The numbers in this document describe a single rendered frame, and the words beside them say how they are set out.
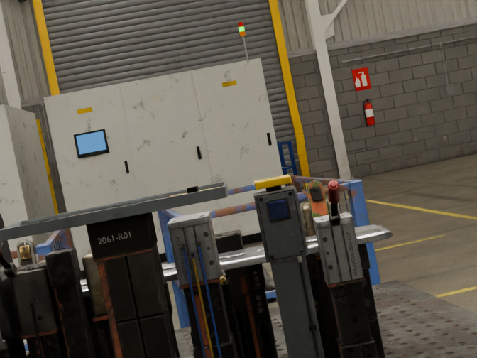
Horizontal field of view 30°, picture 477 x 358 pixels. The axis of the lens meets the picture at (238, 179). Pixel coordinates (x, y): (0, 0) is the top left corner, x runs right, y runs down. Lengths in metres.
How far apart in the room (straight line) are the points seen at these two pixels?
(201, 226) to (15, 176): 8.16
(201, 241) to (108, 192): 8.13
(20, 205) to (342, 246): 8.23
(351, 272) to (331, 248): 0.06
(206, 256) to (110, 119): 8.15
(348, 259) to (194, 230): 0.28
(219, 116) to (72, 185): 1.76
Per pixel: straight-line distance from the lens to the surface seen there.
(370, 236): 1.74
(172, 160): 9.75
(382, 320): 2.34
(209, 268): 1.61
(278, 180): 1.44
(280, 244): 1.45
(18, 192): 9.72
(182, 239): 1.61
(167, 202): 1.41
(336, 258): 1.63
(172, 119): 9.76
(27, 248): 2.00
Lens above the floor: 1.25
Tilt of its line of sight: 3 degrees down
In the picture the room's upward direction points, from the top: 11 degrees counter-clockwise
